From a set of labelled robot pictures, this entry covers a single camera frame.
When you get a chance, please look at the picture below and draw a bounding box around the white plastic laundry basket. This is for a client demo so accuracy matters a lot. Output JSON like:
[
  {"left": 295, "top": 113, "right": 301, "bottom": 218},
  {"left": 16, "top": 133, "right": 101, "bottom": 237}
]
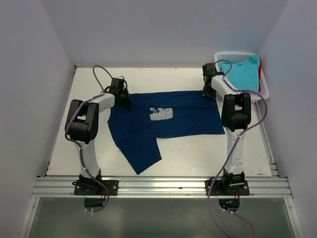
[{"left": 214, "top": 52, "right": 270, "bottom": 99}]

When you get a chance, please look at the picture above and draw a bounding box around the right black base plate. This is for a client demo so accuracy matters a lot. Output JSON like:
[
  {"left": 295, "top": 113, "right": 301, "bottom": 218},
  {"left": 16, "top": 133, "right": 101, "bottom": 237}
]
[{"left": 205, "top": 172, "right": 250, "bottom": 196}]

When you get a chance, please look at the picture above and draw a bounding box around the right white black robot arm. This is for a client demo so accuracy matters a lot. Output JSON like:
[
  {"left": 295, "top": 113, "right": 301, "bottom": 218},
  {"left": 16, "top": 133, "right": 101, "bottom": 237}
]
[{"left": 202, "top": 63, "right": 252, "bottom": 196}]

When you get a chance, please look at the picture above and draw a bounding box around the red folded t-shirt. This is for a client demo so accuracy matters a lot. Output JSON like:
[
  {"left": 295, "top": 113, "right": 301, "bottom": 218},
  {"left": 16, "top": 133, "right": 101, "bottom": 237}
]
[{"left": 258, "top": 58, "right": 262, "bottom": 82}]

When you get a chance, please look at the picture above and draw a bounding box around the navy blue printed t-shirt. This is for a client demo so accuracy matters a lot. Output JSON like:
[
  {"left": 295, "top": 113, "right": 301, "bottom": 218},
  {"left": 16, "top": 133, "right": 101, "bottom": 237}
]
[{"left": 108, "top": 91, "right": 225, "bottom": 175}]

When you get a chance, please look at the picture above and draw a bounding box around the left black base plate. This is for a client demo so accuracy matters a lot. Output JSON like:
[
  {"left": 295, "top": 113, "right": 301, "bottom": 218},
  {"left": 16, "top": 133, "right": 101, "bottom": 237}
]
[{"left": 72, "top": 175, "right": 119, "bottom": 196}]

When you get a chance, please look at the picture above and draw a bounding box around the turquoise folded t-shirt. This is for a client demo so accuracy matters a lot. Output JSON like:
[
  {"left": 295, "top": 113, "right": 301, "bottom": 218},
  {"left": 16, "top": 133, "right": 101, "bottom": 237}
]
[{"left": 218, "top": 55, "right": 260, "bottom": 92}]

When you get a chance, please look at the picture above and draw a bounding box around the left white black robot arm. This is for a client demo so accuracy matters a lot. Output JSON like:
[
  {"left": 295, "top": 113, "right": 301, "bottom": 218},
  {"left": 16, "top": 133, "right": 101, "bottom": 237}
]
[{"left": 64, "top": 76, "right": 133, "bottom": 195}]

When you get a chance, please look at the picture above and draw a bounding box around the aluminium front frame rail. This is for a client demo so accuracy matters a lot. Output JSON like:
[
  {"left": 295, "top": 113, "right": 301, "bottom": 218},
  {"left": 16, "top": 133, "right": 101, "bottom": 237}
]
[{"left": 31, "top": 176, "right": 292, "bottom": 198}]

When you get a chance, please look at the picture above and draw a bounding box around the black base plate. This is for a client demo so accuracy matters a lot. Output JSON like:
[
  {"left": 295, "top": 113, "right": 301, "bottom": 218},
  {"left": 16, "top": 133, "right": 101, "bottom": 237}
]
[
  {"left": 205, "top": 172, "right": 250, "bottom": 196},
  {"left": 72, "top": 175, "right": 119, "bottom": 196}
]

